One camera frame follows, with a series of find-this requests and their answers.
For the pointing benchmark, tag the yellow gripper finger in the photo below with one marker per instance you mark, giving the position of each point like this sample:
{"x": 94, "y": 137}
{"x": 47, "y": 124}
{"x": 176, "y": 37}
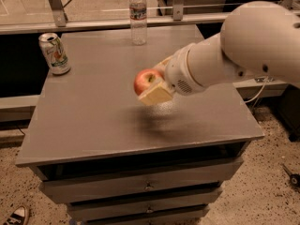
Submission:
{"x": 161, "y": 66}
{"x": 158, "y": 92}

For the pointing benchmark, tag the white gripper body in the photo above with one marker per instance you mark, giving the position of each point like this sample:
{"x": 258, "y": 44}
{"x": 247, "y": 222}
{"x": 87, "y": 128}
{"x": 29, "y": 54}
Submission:
{"x": 178, "y": 72}

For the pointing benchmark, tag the red apple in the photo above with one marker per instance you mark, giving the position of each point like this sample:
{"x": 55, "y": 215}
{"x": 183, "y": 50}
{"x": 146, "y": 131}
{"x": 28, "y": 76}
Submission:
{"x": 144, "y": 79}

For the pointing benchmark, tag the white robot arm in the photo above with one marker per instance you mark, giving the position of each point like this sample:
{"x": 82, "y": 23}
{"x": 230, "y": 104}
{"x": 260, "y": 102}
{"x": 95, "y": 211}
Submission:
{"x": 256, "y": 39}

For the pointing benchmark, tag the clear plastic water bottle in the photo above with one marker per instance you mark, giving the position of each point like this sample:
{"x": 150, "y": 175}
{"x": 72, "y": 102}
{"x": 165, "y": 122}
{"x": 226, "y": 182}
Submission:
{"x": 138, "y": 21}

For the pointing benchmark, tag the grey drawer cabinet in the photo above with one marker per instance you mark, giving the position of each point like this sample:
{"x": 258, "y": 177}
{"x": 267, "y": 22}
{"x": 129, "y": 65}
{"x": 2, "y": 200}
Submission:
{"x": 94, "y": 145}

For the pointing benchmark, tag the top drawer knob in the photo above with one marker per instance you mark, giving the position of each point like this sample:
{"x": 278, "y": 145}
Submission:
{"x": 148, "y": 187}

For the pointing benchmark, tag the drawer knob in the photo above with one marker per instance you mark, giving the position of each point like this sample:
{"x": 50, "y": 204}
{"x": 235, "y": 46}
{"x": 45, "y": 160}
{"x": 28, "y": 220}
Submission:
{"x": 149, "y": 210}
{"x": 148, "y": 187}

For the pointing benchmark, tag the white green soda can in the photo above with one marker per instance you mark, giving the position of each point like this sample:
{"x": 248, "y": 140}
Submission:
{"x": 54, "y": 53}

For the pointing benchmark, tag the black white sneaker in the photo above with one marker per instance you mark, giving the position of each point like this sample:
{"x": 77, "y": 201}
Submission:
{"x": 19, "y": 217}

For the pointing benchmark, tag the grey metal railing frame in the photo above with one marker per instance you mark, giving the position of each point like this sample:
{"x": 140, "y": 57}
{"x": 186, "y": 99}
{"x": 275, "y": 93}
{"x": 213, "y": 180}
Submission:
{"x": 39, "y": 16}

